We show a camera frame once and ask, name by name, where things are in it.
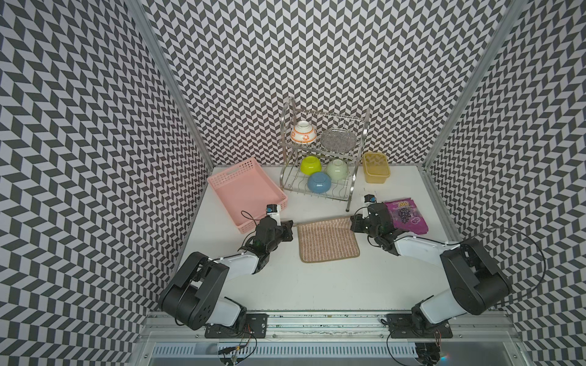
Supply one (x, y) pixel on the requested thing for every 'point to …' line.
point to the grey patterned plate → (338, 140)
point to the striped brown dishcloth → (327, 239)
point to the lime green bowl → (310, 165)
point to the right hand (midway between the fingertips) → (351, 219)
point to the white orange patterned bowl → (303, 133)
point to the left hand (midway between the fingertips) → (291, 222)
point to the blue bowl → (319, 182)
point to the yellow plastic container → (376, 168)
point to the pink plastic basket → (246, 192)
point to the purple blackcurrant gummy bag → (407, 217)
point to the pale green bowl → (336, 169)
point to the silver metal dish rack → (320, 152)
